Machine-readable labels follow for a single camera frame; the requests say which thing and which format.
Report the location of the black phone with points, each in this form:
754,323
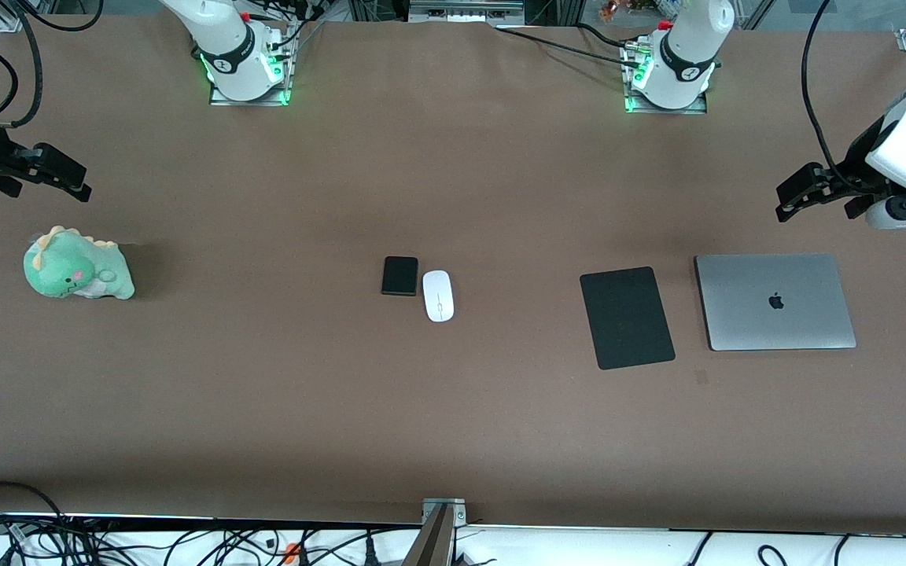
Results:
399,276

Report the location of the black mouse pad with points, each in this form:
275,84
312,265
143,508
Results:
626,317

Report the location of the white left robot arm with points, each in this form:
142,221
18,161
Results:
681,55

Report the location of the grey closed laptop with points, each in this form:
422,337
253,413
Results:
775,302

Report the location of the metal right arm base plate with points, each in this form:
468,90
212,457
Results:
280,93

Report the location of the white computer mouse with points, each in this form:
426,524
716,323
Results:
438,296

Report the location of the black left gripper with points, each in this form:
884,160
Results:
854,167

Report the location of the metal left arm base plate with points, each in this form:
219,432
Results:
635,104

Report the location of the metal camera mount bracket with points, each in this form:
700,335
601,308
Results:
442,534

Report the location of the green dinosaur plush toy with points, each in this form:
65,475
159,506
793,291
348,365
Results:
75,267

